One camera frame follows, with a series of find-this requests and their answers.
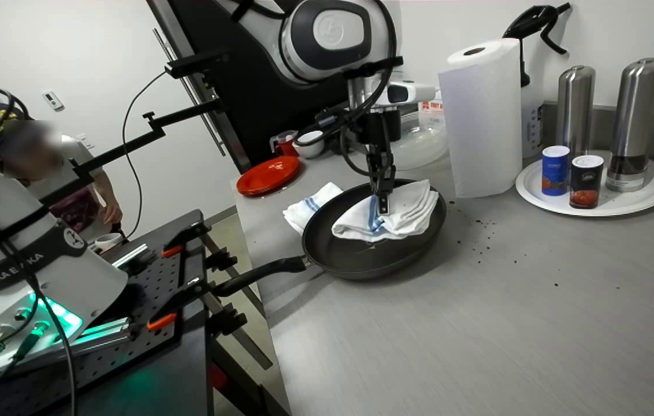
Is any white paper towel roll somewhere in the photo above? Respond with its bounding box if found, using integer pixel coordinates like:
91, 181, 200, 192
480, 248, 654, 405
438, 37, 527, 201

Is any round white plate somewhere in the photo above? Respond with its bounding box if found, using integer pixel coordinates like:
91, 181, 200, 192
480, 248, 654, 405
513, 157, 654, 221

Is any spice jar with blue label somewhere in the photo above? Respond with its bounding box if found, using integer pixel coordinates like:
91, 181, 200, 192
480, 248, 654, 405
540, 144, 574, 200

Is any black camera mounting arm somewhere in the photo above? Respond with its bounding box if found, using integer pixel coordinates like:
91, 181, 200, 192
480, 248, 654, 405
0, 98, 224, 262

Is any large clear plastic bowl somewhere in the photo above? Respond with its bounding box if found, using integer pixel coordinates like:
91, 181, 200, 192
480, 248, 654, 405
393, 102, 450, 173

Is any small wall fixture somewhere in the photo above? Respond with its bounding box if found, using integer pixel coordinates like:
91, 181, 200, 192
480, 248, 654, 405
42, 90, 68, 114

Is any spray bottle with black trigger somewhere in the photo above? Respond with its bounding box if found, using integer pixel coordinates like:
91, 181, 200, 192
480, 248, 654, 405
501, 2, 576, 166

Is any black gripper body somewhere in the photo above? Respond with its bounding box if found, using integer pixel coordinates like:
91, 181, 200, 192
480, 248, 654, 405
359, 107, 405, 157

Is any short steel grinder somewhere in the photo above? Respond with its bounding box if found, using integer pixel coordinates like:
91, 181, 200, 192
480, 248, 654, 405
555, 66, 598, 157

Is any white towel with blue stripe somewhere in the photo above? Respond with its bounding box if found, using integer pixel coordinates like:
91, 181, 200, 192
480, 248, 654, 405
280, 181, 344, 237
331, 179, 441, 245

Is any thin black wall cable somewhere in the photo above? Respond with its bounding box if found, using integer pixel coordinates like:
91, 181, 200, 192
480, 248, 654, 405
118, 68, 171, 233

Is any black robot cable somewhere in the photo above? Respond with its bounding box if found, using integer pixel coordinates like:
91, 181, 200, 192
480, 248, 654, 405
314, 54, 410, 181

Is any orange handled black clamp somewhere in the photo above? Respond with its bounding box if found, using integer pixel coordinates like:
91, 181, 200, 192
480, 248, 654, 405
144, 300, 250, 341
158, 222, 240, 274

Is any red plate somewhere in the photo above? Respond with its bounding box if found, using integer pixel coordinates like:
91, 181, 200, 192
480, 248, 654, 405
234, 154, 304, 200

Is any small white cup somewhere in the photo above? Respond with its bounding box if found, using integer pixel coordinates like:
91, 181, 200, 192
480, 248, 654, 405
291, 127, 329, 160

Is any dark nonstick frying pan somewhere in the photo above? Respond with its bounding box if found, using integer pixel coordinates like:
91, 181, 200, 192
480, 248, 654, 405
212, 181, 449, 298

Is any black backdrop panel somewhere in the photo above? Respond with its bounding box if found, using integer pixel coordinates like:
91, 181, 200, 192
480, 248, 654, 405
146, 0, 359, 177

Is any seated person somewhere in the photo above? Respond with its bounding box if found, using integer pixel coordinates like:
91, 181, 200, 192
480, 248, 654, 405
0, 99, 127, 251

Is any tall steel grinder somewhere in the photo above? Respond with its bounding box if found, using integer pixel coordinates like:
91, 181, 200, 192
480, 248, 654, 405
605, 55, 654, 195

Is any spice jar with dark label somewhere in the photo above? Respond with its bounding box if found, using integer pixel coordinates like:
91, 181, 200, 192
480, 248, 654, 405
568, 154, 609, 210

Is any black stereo camera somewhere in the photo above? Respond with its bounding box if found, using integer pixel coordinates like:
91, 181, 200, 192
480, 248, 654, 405
164, 48, 230, 80

